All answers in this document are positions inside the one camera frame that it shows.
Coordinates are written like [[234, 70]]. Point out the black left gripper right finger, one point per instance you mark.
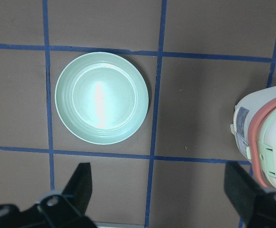
[[245, 195]]

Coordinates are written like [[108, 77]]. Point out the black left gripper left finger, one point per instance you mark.
[[77, 193]]

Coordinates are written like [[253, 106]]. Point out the white rice cooker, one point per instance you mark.
[[254, 128]]

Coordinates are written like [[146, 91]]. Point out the pale green plate far side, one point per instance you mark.
[[101, 98]]

